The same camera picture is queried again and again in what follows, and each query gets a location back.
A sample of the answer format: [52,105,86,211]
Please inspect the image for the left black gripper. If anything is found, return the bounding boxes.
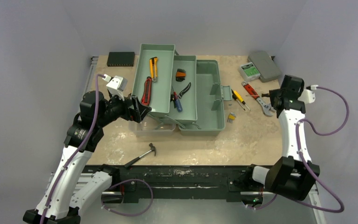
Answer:
[96,90,151,127]

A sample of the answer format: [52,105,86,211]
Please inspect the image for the red black utility knife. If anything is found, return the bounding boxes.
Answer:
[141,77,152,106]

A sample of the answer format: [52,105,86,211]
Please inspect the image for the black pruning shears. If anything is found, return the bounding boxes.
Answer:
[170,82,191,102]

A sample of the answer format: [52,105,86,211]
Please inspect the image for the yellow handled screwdriver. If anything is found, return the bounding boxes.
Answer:
[232,90,250,111]

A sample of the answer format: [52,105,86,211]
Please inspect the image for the blue red screwdriver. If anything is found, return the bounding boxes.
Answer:
[172,91,183,112]

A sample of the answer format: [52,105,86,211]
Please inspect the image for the yellow clip hex key set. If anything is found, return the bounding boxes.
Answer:
[227,112,236,124]

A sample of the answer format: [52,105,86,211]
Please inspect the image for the yellow handled pliers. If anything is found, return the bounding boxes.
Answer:
[149,57,158,82]

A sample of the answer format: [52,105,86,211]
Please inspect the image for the translucent green tool box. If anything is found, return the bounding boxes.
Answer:
[130,43,232,137]

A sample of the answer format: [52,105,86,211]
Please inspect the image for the orange hex key set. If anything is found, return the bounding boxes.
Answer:
[175,68,186,82]

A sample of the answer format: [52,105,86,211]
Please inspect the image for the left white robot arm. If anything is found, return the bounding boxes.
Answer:
[23,91,151,224]

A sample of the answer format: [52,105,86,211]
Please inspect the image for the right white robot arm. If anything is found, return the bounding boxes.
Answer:
[243,75,320,201]

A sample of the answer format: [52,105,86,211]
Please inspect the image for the red adjustable wrench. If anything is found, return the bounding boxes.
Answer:
[241,81,275,117]

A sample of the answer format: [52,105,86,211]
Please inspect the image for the grey plastic case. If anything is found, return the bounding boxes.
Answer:
[248,51,282,83]

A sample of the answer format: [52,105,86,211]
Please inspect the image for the green white screw box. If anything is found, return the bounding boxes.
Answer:
[238,62,261,82]

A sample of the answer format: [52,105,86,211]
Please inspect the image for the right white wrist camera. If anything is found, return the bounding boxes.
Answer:
[298,84,318,104]

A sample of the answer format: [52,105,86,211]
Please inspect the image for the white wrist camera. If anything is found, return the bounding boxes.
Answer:
[103,74,128,101]
[298,84,318,104]

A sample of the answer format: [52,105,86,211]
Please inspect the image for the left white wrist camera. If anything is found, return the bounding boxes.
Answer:
[103,74,128,101]

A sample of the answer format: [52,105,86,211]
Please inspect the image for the black handled hammer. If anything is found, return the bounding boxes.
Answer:
[124,143,157,169]

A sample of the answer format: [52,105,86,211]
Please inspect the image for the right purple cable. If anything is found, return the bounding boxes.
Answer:
[245,86,350,214]

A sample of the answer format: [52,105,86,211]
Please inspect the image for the black network switch box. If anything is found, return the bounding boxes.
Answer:
[106,51,135,67]

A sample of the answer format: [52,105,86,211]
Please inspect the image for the aluminium rail frame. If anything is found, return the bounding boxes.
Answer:
[44,56,319,198]

